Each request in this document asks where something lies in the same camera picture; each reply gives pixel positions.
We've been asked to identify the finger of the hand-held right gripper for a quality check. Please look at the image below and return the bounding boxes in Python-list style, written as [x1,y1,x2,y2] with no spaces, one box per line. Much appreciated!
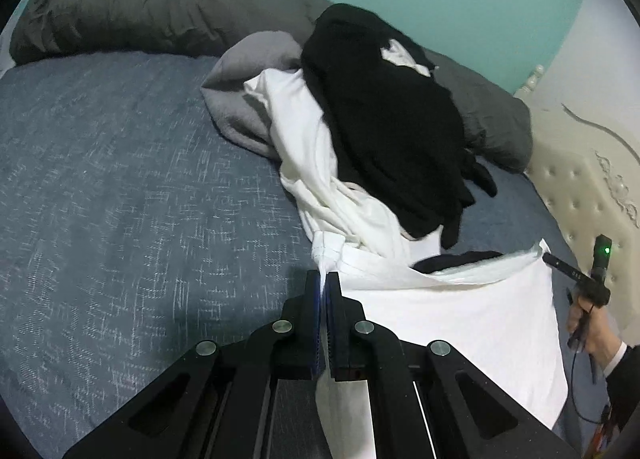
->
[542,252,592,286]

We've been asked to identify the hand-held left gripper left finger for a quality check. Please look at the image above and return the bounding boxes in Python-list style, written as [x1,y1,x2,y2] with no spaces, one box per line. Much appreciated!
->
[62,269,326,459]

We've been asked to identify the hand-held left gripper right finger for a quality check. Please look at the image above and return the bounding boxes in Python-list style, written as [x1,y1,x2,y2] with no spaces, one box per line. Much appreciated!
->
[325,270,583,459]

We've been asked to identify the white shirt with black cuffs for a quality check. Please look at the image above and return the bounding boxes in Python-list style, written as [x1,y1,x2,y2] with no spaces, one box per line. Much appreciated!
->
[310,234,568,459]

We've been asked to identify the person's right forearm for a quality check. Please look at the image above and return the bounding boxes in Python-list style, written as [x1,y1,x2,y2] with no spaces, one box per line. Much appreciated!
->
[602,341,640,440]

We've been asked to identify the person's right hand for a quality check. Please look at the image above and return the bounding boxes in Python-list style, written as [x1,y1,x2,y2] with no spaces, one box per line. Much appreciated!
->
[567,300,624,371]

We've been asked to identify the cream tufted headboard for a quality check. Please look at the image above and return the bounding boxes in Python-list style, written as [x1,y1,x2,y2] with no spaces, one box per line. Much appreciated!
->
[512,64,640,335]

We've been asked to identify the white garment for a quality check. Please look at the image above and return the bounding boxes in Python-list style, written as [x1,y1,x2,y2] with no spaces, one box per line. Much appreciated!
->
[243,68,416,260]

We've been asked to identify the black garment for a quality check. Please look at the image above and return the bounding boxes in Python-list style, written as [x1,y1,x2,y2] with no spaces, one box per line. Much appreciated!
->
[300,2,498,250]

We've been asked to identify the blue speckled bedspread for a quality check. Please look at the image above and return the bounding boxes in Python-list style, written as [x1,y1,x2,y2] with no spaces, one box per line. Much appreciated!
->
[0,52,576,459]

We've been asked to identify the grey garment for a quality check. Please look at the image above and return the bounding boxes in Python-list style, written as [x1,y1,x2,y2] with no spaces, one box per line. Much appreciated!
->
[200,32,307,166]

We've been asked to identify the dark grey duvet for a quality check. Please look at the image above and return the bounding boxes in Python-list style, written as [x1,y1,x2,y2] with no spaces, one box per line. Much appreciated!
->
[10,0,534,174]

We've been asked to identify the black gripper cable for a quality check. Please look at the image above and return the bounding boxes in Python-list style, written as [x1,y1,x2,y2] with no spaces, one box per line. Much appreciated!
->
[569,346,608,424]

